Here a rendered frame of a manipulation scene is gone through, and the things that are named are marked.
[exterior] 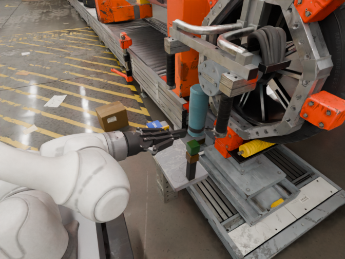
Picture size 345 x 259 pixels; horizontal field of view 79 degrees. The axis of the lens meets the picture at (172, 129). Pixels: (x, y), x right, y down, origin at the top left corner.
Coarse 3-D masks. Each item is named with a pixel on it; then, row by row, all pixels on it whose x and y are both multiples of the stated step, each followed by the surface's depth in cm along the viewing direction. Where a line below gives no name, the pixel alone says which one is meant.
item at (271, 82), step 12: (240, 12) 86; (276, 24) 71; (288, 48) 71; (276, 72) 78; (288, 72) 73; (300, 72) 71; (264, 84) 84; (276, 84) 78; (240, 96) 105; (252, 96) 107; (264, 96) 86; (276, 96) 80; (288, 96) 77; (240, 108) 100; (252, 108) 101; (264, 108) 87; (276, 108) 100; (252, 120) 93; (264, 120) 89; (276, 120) 86
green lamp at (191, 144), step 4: (192, 140) 77; (196, 140) 78; (188, 144) 76; (192, 144) 76; (196, 144) 76; (188, 148) 76; (192, 148) 75; (196, 148) 75; (188, 152) 78; (192, 152) 76; (196, 152) 77
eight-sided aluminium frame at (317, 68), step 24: (240, 0) 75; (264, 0) 61; (288, 0) 55; (216, 24) 88; (288, 24) 57; (312, 24) 56; (312, 48) 54; (312, 72) 55; (216, 96) 104; (240, 120) 94; (288, 120) 67
